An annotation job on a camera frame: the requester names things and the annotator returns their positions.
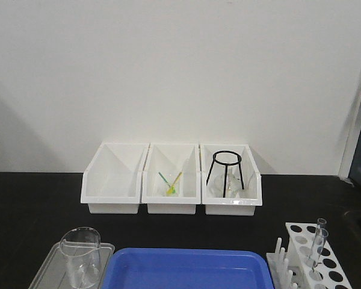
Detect clear glass test tube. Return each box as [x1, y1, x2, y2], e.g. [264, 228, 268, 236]
[306, 229, 329, 270]

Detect test tube in rack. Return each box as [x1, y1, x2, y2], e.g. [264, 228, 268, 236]
[315, 217, 327, 234]

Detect white test tube rack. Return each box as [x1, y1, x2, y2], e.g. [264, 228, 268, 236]
[267, 222, 351, 288]

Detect middle white storage bin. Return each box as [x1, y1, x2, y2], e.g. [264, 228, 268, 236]
[141, 143, 202, 214]

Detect white storage bin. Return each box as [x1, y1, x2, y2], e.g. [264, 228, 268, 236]
[81, 142, 149, 214]
[141, 143, 202, 214]
[200, 144, 262, 216]

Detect yellow green droppers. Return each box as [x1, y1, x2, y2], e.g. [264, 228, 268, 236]
[158, 170, 183, 196]

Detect black metal tripod stand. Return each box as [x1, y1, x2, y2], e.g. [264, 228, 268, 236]
[206, 150, 245, 192]

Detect right white storage bin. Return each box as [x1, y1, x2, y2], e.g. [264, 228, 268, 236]
[200, 144, 262, 216]

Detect clear glass flask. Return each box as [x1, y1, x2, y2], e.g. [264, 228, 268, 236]
[209, 168, 242, 198]

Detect left white storage bin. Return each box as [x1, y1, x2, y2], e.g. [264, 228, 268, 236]
[81, 142, 149, 214]

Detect blue plastic tray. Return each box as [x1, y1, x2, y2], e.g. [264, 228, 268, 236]
[102, 248, 274, 288]

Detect clear glass beaker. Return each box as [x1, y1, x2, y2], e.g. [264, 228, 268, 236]
[59, 227, 101, 288]

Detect grey plastic tray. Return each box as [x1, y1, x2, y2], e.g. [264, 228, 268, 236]
[29, 243, 115, 289]

